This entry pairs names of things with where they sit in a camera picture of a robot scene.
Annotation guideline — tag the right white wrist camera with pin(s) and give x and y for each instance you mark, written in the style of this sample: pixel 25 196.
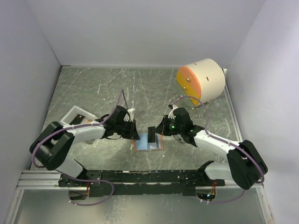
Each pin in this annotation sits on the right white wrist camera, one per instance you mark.
pixel 172 109

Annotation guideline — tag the cards stack in tray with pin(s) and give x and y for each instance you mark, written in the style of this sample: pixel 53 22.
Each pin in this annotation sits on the cards stack in tray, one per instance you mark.
pixel 80 119

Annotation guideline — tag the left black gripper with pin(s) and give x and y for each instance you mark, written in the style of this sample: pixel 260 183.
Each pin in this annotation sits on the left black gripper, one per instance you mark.
pixel 133 133

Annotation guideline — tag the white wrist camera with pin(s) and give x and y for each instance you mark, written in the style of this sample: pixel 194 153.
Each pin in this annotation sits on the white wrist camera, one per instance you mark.
pixel 172 109
pixel 130 114

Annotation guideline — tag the cream round drawer cabinet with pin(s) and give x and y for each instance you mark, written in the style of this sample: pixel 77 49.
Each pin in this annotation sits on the cream round drawer cabinet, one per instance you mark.
pixel 203 79

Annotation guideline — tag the brown leather card holder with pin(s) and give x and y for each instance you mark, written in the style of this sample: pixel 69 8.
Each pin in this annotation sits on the brown leather card holder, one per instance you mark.
pixel 142 145

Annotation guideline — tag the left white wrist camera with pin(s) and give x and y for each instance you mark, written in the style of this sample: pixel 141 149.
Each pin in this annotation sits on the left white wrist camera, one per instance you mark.
pixel 130 114

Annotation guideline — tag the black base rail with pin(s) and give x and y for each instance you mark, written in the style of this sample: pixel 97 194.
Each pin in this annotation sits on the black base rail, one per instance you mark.
pixel 139 182

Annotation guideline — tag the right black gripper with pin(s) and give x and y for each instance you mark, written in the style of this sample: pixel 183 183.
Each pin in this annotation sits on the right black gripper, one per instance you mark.
pixel 163 125

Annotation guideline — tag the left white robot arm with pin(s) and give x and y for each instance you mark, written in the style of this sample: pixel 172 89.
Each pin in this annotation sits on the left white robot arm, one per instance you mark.
pixel 52 146

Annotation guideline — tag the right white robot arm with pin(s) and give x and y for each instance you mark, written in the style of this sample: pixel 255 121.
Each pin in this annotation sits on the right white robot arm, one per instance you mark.
pixel 244 166

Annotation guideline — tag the white card tray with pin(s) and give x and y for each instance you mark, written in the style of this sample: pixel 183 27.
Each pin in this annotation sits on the white card tray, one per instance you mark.
pixel 65 121

